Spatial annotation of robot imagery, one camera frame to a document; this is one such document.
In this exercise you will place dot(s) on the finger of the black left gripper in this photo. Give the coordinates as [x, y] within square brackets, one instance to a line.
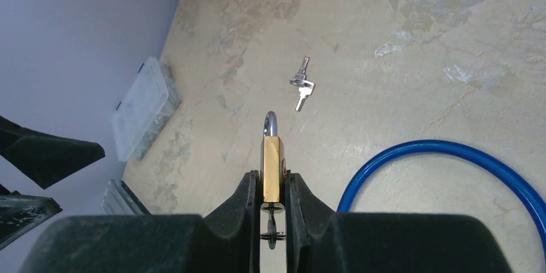
[43, 158]
[22, 213]

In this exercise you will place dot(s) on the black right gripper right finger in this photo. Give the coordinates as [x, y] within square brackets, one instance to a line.
[322, 240]

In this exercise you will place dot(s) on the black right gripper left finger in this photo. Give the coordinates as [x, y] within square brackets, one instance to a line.
[226, 240]

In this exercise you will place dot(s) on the small padlock key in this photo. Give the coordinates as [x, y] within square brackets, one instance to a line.
[272, 236]

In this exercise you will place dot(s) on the brass padlock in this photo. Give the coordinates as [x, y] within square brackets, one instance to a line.
[273, 165]

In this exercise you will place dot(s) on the silver key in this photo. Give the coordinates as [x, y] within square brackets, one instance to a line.
[300, 76]

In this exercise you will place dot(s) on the clear plastic screw organizer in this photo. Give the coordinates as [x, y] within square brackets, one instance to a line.
[145, 109]

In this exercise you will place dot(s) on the blue cable lock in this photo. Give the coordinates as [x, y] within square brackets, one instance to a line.
[529, 197]

